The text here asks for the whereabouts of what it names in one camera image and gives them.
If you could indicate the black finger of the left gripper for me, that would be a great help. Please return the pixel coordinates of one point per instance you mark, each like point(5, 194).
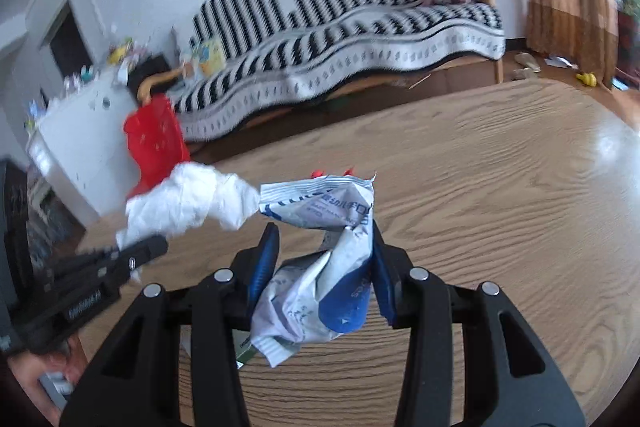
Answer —
point(110, 264)

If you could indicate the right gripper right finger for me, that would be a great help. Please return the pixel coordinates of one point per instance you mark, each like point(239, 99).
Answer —
point(510, 378)

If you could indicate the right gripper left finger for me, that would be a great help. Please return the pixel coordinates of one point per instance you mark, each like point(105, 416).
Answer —
point(133, 378)

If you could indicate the white tissue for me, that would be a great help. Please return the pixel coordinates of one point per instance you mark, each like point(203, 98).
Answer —
point(192, 194)

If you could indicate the blue white snack wrapper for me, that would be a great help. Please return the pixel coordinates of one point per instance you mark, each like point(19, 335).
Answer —
point(324, 295)

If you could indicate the person's left hand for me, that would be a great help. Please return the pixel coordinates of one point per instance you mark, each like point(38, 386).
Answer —
point(28, 368)

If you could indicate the white cabinet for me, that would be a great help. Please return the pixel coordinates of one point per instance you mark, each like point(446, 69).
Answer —
point(80, 148)

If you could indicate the red plastic chair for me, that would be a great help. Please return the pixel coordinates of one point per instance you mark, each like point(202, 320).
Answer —
point(155, 143)

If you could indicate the small red toy piece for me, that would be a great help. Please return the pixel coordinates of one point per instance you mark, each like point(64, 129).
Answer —
point(319, 173)

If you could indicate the children's picture book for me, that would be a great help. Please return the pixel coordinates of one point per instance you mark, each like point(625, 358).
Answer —
point(210, 56)

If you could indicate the yellow toy on floor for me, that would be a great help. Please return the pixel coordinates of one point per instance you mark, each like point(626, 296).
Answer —
point(587, 79)

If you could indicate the black white striped sofa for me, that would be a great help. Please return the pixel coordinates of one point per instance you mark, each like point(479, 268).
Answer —
point(282, 53)

